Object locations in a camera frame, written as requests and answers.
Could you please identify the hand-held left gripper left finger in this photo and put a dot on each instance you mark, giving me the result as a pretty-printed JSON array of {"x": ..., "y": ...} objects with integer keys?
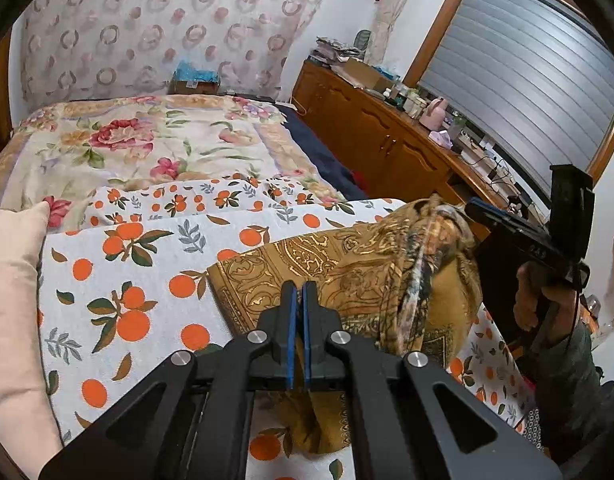
[{"x": 290, "y": 340}]

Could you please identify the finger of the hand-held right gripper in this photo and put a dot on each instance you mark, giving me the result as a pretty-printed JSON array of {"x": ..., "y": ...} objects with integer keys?
[{"x": 492, "y": 217}]

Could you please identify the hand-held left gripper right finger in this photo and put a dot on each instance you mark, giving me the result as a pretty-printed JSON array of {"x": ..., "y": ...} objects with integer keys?
[{"x": 308, "y": 340}]

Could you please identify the brown gold patterned garment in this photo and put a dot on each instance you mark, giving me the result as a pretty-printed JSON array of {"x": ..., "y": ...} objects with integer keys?
[{"x": 367, "y": 280}]

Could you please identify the person's right forearm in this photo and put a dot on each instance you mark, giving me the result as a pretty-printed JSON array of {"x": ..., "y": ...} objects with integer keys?
[{"x": 562, "y": 385}]

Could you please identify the person's right hand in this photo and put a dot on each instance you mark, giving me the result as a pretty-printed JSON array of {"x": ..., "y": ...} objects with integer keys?
[{"x": 529, "y": 295}]

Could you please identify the lavender tissue pack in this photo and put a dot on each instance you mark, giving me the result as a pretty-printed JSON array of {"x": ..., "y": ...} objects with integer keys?
[{"x": 442, "y": 139}]

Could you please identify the pink kettle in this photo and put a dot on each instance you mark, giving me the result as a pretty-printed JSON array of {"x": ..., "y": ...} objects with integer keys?
[{"x": 433, "y": 115}]

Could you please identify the wooden sideboard cabinet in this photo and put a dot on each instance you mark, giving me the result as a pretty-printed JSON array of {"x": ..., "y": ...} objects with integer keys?
[{"x": 387, "y": 140}]

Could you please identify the orange fruit print bedsheet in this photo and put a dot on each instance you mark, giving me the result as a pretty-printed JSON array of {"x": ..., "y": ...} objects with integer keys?
[{"x": 152, "y": 240}]

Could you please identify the navy blanket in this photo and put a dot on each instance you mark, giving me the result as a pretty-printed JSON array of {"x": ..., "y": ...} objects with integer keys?
[{"x": 317, "y": 150}]

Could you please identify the open cardboard box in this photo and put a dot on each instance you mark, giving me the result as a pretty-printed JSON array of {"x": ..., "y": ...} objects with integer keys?
[{"x": 359, "y": 74}]

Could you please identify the pile of papers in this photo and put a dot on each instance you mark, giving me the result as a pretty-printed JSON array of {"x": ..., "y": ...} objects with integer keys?
[{"x": 332, "y": 49}]

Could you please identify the floral window curtain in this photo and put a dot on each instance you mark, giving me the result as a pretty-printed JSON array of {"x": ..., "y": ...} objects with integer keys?
[{"x": 394, "y": 5}]

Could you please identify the floral blanket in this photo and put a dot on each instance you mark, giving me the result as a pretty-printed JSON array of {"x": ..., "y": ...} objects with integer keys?
[{"x": 137, "y": 150}]

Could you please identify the cardboard box with blue contents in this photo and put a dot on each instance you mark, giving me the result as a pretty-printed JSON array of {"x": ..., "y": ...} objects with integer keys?
[{"x": 194, "y": 82}]

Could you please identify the beige pillow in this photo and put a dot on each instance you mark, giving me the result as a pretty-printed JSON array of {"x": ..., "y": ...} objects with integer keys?
[{"x": 12, "y": 310}]

